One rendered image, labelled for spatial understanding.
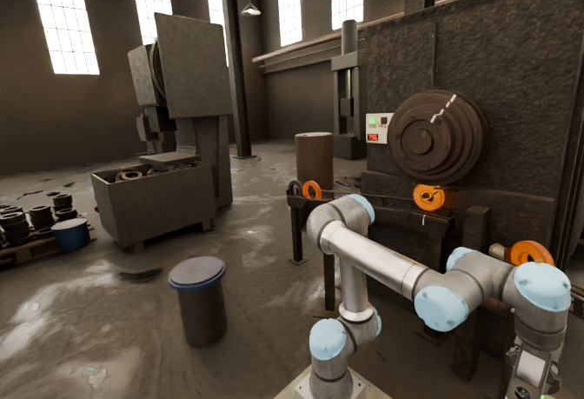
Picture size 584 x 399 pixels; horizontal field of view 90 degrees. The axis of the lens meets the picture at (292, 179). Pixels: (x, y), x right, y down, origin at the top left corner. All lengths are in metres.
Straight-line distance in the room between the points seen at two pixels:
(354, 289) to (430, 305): 0.45
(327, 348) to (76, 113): 10.20
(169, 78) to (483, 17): 2.74
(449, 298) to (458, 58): 1.31
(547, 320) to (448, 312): 0.18
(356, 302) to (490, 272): 0.48
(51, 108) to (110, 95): 1.53
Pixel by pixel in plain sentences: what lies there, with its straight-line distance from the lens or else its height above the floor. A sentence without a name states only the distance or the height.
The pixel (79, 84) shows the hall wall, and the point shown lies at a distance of 10.77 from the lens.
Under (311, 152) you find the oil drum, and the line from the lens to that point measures 4.30.
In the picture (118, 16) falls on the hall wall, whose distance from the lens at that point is 11.31.
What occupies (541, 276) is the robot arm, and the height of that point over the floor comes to 1.00.
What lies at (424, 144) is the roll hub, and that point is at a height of 1.10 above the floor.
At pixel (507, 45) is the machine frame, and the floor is 1.51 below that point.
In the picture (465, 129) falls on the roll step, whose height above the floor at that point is 1.17.
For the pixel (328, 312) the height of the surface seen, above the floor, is 0.01.
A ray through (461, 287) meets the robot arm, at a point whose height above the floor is 0.98.
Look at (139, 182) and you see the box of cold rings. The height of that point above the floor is 0.69.
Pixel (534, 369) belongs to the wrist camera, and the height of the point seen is 0.80.
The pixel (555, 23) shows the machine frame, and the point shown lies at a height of 1.57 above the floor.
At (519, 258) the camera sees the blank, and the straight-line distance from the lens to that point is 1.44.
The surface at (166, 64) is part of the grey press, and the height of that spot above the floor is 1.80.
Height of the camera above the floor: 1.31
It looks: 14 degrees down
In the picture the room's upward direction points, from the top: 3 degrees counter-clockwise
